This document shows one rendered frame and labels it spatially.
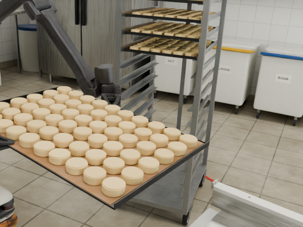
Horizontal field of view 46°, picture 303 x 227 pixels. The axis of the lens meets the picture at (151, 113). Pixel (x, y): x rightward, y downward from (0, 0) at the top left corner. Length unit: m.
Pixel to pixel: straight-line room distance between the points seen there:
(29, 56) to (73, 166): 4.95
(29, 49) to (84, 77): 4.34
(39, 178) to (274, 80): 2.58
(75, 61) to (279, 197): 1.89
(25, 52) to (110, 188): 5.06
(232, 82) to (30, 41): 3.06
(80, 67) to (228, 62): 2.87
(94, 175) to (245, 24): 4.04
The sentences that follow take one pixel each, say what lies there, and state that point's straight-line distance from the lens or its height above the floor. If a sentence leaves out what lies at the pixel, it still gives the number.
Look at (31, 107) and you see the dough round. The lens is 1.13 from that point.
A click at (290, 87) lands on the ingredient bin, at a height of 0.44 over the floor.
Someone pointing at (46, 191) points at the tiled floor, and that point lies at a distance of 2.62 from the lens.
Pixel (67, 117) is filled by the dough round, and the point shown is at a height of 1.01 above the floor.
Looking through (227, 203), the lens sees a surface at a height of 0.86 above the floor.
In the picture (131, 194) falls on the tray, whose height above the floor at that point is 0.98.
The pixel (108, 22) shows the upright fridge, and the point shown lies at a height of 0.92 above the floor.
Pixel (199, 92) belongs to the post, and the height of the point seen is 0.88.
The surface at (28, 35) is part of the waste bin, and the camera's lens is 5.64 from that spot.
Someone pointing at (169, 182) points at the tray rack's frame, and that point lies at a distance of 2.42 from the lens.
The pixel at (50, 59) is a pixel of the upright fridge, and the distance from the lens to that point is 4.95.
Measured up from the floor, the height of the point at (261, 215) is 0.87.
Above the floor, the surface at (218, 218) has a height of 0.84.
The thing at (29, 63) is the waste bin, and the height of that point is 0.12.
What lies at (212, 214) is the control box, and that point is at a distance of 0.98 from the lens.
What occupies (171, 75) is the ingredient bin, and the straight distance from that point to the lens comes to 4.33.
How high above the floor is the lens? 1.40
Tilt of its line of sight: 20 degrees down
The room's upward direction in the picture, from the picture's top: 4 degrees clockwise
